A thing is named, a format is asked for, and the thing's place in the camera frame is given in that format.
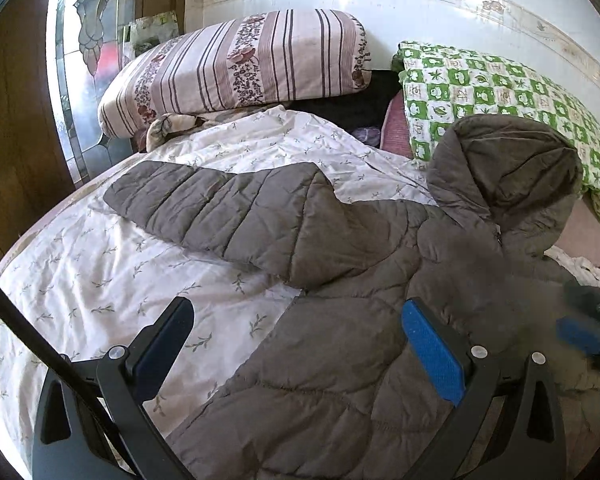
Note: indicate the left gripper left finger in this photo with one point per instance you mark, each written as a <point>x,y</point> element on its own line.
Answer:
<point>69,442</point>

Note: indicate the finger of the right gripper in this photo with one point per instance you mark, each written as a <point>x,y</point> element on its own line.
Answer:
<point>580,335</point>
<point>585,299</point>

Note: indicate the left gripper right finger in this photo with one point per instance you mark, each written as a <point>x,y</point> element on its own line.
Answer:
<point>528,441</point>

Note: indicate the grey quilted hooded jacket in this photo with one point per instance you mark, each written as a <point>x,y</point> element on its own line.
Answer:
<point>335,391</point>

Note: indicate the green white patterned pillow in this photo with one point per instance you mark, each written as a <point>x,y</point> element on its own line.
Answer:
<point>442,84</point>

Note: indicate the black cloth behind pillows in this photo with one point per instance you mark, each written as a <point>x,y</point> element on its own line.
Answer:
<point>366,108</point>

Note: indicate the striped floral pillow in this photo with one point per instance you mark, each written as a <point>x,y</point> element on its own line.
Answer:
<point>265,58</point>

